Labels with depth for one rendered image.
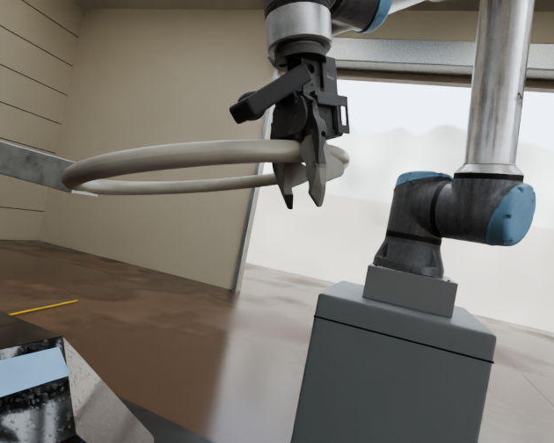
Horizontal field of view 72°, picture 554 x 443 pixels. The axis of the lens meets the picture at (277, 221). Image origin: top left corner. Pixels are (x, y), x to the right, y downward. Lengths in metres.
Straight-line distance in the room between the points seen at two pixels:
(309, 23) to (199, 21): 6.09
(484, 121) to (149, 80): 5.99
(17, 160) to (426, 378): 0.91
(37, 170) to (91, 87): 6.65
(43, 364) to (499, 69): 1.00
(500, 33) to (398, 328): 0.70
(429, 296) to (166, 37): 6.20
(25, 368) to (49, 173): 0.31
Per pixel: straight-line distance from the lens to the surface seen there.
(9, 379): 0.52
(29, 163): 0.73
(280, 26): 0.55
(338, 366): 0.99
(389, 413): 1.01
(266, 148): 0.48
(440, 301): 1.04
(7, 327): 0.60
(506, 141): 1.02
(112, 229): 6.51
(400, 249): 1.06
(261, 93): 0.49
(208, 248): 5.56
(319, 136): 0.49
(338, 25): 0.69
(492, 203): 0.97
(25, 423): 0.51
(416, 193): 1.07
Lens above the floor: 0.99
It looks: 1 degrees up
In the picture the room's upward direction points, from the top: 11 degrees clockwise
